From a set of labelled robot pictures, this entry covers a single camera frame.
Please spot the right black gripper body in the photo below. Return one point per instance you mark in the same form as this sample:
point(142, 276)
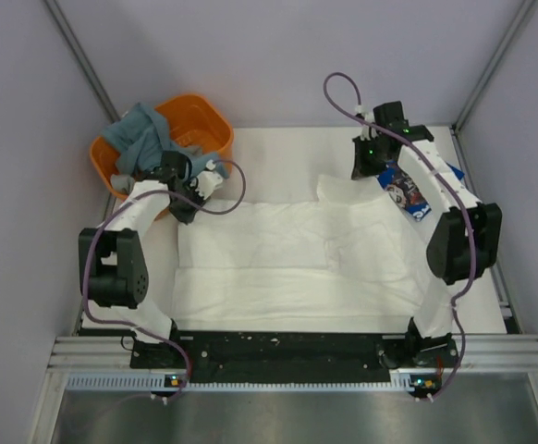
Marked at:
point(368, 161)

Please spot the white t shirt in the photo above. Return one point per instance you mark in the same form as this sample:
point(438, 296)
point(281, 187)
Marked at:
point(345, 259)

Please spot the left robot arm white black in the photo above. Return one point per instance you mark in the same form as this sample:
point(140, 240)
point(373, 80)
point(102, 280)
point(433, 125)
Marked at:
point(114, 279)

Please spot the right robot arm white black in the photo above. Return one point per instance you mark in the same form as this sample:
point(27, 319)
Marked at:
point(465, 238)

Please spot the blue folded t shirt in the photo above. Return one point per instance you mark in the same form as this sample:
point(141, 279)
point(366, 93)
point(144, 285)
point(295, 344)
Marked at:
point(402, 190)

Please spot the teal grey t shirt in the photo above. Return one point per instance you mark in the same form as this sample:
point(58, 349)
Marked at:
point(141, 137)

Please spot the orange plastic basket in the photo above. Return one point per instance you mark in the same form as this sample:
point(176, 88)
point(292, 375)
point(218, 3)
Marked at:
point(193, 122)

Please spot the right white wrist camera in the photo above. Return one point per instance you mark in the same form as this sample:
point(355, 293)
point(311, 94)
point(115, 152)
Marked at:
point(367, 117)

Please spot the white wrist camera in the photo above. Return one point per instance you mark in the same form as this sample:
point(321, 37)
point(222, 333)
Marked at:
point(367, 117)
point(208, 181)

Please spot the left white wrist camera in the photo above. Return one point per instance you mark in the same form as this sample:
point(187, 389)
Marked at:
point(208, 181)

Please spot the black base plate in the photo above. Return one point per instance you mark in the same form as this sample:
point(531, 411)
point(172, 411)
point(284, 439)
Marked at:
point(287, 357)

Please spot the aluminium frame rail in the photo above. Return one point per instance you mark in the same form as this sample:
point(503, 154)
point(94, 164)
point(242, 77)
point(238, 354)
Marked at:
point(484, 354)

